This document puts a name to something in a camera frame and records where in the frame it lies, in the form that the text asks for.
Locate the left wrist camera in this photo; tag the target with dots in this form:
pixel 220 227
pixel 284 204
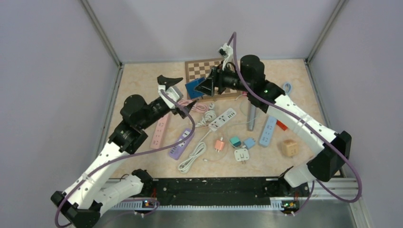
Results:
pixel 172 92

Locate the wooden chessboard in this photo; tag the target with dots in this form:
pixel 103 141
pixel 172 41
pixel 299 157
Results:
pixel 201 69

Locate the teal charger plug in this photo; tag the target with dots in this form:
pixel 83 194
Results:
pixel 235 142

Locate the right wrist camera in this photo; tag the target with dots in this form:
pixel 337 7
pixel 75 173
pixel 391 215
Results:
pixel 226 52

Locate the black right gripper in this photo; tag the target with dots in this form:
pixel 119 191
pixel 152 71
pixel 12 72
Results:
pixel 218 74

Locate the purple power strip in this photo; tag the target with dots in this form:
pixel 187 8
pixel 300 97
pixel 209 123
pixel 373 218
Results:
pixel 186 137

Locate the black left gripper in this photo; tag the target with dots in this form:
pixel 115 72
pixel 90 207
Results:
pixel 168 81

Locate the pink power strip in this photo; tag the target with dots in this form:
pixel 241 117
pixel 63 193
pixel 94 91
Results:
pixel 159 132

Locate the wooden cube socket adapter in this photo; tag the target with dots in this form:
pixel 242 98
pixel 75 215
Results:
pixel 289 148

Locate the purple microphone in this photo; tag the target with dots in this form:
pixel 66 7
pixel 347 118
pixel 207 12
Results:
pixel 181 103

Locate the silver microphone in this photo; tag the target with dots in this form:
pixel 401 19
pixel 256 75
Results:
pixel 252 114

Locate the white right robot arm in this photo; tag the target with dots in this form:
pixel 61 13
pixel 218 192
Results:
pixel 321 140

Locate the light blue charger plug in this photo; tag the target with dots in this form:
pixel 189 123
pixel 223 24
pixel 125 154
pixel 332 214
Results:
pixel 249 143

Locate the white power strip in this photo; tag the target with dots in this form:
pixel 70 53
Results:
pixel 222 119

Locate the white charger plug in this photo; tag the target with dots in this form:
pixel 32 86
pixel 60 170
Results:
pixel 241 155

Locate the blue cube socket adapter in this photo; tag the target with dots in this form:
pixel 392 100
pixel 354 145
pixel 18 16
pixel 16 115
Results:
pixel 190 88

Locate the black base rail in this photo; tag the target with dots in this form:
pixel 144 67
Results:
pixel 227 191

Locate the red cube socket adapter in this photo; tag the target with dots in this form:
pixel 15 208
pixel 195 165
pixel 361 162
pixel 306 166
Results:
pixel 281 125

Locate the light blue power strip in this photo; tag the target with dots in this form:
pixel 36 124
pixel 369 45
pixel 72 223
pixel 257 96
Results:
pixel 267 131

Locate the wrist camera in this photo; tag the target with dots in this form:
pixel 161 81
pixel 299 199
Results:
pixel 172 92
pixel 226 52

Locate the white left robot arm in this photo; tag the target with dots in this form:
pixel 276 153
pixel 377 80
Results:
pixel 87 200

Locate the orange pink charger plug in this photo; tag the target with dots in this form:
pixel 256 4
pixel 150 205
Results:
pixel 219 144

